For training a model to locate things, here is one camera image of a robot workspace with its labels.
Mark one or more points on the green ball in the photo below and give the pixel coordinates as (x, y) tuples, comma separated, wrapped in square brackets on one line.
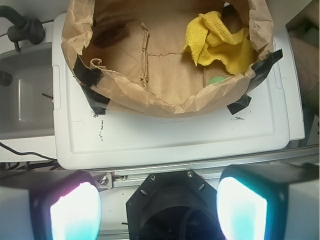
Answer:
[(216, 80)]

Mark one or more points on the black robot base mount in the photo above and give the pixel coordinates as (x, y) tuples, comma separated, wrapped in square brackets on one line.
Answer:
[(173, 207)]

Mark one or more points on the brown paper bag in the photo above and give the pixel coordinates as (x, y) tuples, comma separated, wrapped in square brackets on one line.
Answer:
[(138, 46)]

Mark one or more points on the yellow microfiber cloth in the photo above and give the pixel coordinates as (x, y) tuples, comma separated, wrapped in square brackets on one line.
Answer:
[(208, 39)]

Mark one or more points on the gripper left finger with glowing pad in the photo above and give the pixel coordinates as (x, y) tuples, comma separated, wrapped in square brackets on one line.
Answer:
[(49, 205)]

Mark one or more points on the black tape strip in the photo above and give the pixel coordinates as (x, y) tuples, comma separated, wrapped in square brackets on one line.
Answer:
[(239, 105), (90, 78), (262, 69)]

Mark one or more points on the black tape strip front left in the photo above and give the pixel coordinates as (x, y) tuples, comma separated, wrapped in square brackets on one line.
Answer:
[(90, 78)]

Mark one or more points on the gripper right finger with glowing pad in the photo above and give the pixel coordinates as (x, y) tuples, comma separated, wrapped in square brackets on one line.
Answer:
[(259, 201)]

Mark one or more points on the aluminium frame rail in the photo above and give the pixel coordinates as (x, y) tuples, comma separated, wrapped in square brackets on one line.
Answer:
[(208, 169)]

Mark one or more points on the black tape strip front right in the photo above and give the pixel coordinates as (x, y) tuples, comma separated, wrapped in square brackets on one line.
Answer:
[(239, 105)]

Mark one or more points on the dark grey toy faucet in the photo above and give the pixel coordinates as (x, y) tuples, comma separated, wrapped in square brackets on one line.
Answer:
[(23, 28)]

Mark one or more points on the white plastic bin lid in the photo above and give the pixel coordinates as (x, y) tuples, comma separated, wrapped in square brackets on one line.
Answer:
[(120, 139)]

